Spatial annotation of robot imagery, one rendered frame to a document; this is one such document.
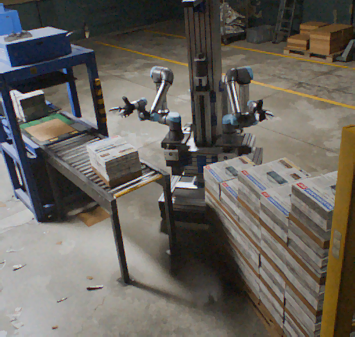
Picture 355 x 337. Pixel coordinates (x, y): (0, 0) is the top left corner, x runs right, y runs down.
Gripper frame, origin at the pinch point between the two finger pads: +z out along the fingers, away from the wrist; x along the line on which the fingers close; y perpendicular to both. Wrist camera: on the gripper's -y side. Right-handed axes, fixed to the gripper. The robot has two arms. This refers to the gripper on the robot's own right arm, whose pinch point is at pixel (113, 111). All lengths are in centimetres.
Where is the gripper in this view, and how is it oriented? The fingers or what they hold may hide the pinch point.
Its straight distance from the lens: 352.4
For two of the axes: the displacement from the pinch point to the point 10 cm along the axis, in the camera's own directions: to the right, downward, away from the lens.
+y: -0.2, 8.4, 5.5
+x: -7.4, -3.8, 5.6
